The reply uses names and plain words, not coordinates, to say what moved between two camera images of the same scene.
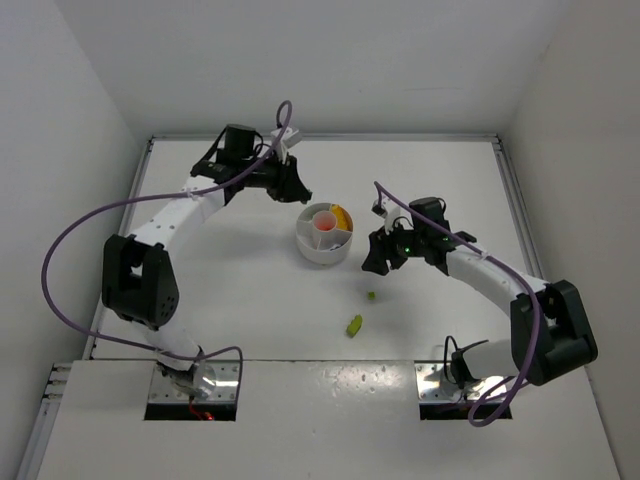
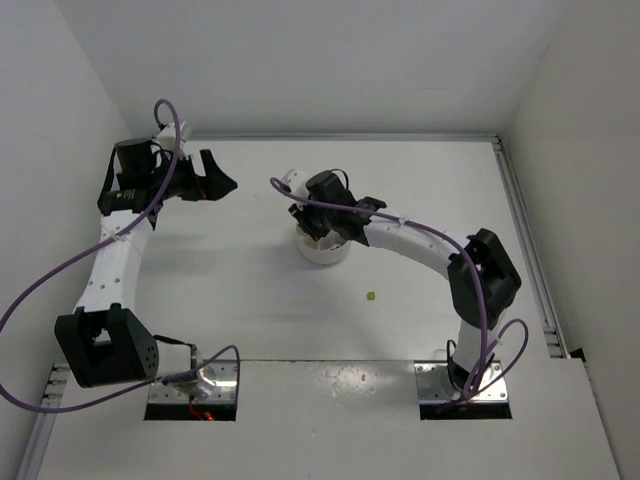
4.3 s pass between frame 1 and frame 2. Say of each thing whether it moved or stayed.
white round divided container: stayed
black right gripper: moved
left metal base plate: stayed
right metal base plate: stayed
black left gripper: moved
